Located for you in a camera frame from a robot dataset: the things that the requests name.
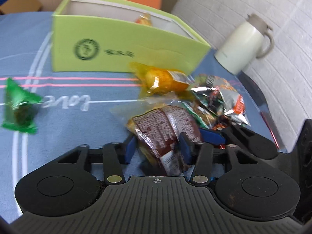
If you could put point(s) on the cream thermos jug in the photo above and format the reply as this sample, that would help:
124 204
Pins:
250 40

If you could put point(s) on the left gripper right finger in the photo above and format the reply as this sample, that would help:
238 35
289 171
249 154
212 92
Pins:
197 160

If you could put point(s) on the brown cardboard box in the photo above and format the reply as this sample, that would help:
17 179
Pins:
20 6

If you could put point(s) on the smartphone with red case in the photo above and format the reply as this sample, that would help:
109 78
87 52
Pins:
264 117

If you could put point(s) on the blue striped tablecloth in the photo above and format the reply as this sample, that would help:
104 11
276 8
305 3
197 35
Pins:
76 107

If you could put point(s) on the yellow chips packet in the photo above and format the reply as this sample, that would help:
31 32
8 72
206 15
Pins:
144 19

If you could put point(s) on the green triangle candy packet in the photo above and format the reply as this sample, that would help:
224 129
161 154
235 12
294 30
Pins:
21 107

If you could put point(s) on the dark red snack packet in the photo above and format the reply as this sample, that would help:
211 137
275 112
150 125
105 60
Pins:
158 131

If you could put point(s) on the green cardboard box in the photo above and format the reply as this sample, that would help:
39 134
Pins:
101 35

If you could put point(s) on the orange jelly packet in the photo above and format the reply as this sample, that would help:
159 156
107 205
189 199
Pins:
159 81

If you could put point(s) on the green pea snack packet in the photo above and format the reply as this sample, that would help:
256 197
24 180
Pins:
202 116

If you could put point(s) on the silver orange snack packet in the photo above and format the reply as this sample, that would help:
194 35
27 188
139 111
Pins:
219 98

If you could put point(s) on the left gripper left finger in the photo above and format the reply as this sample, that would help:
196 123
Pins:
114 156

